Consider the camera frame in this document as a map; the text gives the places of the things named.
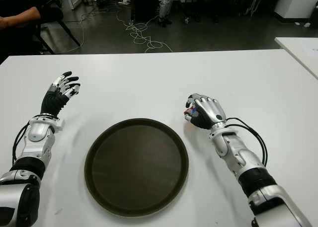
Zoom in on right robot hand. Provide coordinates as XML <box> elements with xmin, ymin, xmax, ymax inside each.
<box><xmin>184</xmin><ymin>92</ymin><xmax>228</xmax><ymax>131</ymax></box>

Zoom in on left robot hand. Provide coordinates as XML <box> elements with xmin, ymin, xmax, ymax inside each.
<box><xmin>40</xmin><ymin>71</ymin><xmax>81</xmax><ymax>118</ymax></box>

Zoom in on bystander bare forearm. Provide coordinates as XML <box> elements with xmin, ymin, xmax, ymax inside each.
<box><xmin>6</xmin><ymin>7</ymin><xmax>42</xmax><ymax>28</ymax></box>

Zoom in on brown round plate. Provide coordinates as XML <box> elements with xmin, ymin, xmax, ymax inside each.
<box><xmin>84</xmin><ymin>118</ymin><xmax>189</xmax><ymax>218</ymax></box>

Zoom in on bystander black clothed body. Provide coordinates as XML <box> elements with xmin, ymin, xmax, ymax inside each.
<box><xmin>0</xmin><ymin>0</ymin><xmax>63</xmax><ymax>61</ymax></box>

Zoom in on black office chair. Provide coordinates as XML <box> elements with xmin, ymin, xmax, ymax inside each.
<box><xmin>32</xmin><ymin>18</ymin><xmax>81</xmax><ymax>55</ymax></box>

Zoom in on white side table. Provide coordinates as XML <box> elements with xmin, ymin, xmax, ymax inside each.
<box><xmin>274</xmin><ymin>37</ymin><xmax>318</xmax><ymax>80</ymax></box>

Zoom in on black cabinet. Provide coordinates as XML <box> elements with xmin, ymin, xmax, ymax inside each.
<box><xmin>133</xmin><ymin>0</ymin><xmax>159</xmax><ymax>23</ymax></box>

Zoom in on white slanted cabinet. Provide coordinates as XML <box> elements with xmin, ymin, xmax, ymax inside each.
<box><xmin>274</xmin><ymin>0</ymin><xmax>318</xmax><ymax>23</ymax></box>

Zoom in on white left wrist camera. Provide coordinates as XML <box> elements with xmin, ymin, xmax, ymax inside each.
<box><xmin>52</xmin><ymin>118</ymin><xmax>65</xmax><ymax>132</ymax></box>

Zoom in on left arm black cables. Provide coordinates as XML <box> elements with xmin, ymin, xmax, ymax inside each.
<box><xmin>12</xmin><ymin>124</ymin><xmax>30</xmax><ymax>163</ymax></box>

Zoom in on arm black cables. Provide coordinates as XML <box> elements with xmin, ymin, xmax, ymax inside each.
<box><xmin>226</xmin><ymin>117</ymin><xmax>268</xmax><ymax>167</ymax></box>
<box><xmin>12</xmin><ymin>124</ymin><xmax>30</xmax><ymax>163</ymax></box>

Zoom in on right arm black cables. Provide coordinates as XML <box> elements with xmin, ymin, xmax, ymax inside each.
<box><xmin>226</xmin><ymin>117</ymin><xmax>268</xmax><ymax>167</ymax></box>

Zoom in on tangled white floor cable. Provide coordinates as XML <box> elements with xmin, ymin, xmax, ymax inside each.
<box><xmin>116</xmin><ymin>10</ymin><xmax>174</xmax><ymax>53</ymax></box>

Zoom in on chrome frame stool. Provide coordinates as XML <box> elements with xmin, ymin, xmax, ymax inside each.
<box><xmin>242</xmin><ymin>0</ymin><xmax>261</xmax><ymax>16</ymax></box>

